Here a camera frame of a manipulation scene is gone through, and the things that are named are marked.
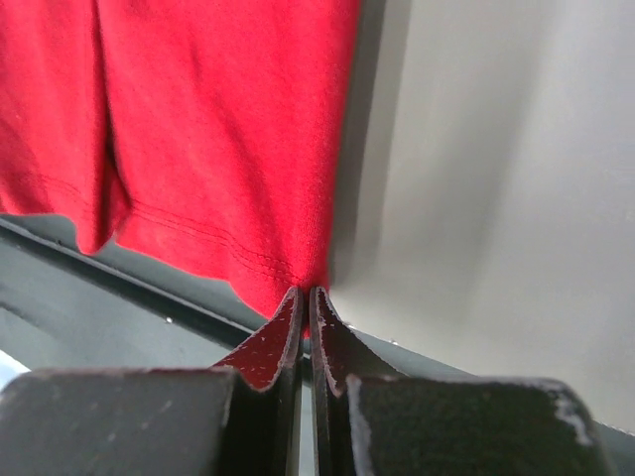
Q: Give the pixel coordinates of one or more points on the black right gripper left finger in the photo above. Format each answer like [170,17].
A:
[236,417]

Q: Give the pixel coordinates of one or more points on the dark red t-shirt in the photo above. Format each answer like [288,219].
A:
[203,134]

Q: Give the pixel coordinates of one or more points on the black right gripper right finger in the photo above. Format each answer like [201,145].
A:
[371,419]

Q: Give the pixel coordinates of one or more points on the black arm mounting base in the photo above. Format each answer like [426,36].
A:
[61,310]

